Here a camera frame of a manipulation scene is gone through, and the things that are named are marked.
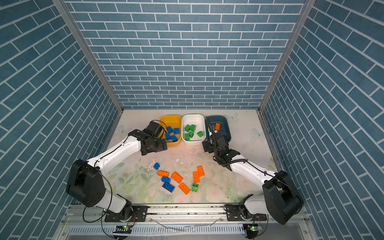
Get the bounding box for circuit board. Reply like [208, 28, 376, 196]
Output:
[113, 225, 133, 235]
[243, 224, 264, 240]

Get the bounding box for green lego bottom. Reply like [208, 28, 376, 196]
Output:
[191, 183, 199, 193]

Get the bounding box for white plastic container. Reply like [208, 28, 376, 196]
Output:
[182, 114, 207, 146]

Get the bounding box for aluminium front rail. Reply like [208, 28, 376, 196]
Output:
[61, 203, 310, 225]

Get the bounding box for left aluminium corner post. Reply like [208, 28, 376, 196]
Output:
[52, 0, 124, 114]

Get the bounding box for large blue lego bottom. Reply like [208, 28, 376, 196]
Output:
[163, 182, 175, 193]

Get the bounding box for right aluminium corner post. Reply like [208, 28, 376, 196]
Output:
[259, 0, 316, 113]

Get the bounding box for white vent grille strip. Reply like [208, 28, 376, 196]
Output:
[69, 224, 245, 237]

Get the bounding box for dark teal plastic container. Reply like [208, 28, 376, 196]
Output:
[205, 115, 232, 143]

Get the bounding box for orange lego bottom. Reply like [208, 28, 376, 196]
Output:
[179, 183, 191, 195]

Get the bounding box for orange lego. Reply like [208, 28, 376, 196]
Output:
[171, 172, 183, 184]
[179, 183, 191, 195]
[157, 170, 169, 178]
[193, 171, 200, 184]
[197, 166, 205, 178]

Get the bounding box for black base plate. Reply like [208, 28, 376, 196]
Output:
[105, 206, 148, 223]
[224, 204, 267, 222]

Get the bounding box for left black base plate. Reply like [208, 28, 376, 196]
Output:
[105, 206, 148, 223]

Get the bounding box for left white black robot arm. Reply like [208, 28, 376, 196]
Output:
[66, 120, 168, 222]

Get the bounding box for yellow plastic container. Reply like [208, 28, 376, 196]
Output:
[160, 115, 182, 148]

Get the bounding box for right circuit board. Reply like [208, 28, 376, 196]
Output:
[243, 224, 264, 240]

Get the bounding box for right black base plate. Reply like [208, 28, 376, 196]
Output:
[224, 204, 267, 222]

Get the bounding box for left circuit board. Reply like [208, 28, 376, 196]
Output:
[113, 225, 133, 235]

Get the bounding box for aluminium corner post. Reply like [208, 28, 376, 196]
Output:
[52, 0, 124, 114]
[259, 0, 316, 113]

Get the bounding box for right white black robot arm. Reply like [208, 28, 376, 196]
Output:
[203, 117, 304, 225]

